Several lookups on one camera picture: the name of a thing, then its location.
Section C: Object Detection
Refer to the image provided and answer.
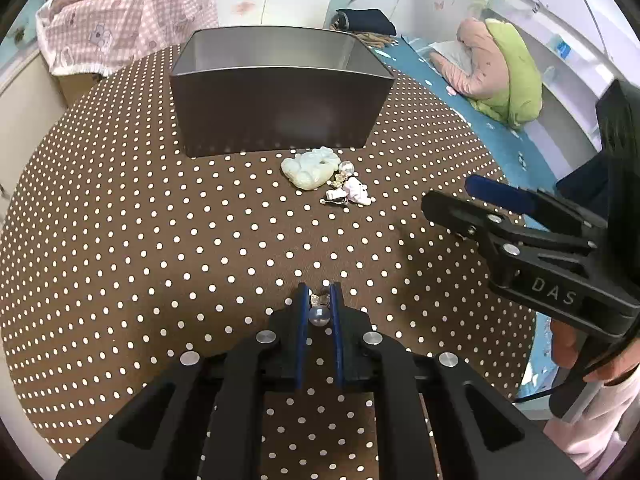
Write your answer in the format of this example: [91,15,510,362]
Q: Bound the pink checkered cloth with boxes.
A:
[36,0,218,77]

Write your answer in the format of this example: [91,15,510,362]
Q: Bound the folded dark clothes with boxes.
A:
[330,9,397,36]

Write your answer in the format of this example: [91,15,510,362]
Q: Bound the blue patterned bed sheet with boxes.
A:
[372,38,558,398]

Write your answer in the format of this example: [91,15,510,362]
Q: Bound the pink and green pillow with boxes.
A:
[428,18,542,129]

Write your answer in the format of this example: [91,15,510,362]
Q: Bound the pink charm brooch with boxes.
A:
[322,160,372,207]

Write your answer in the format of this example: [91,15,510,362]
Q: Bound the dark grey storage box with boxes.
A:
[170,26,395,157]

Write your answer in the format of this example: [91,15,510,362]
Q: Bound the person right hand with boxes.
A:
[551,320,640,386]

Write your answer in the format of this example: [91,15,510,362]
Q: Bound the brown polka dot tablecloth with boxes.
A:
[1,49,535,466]

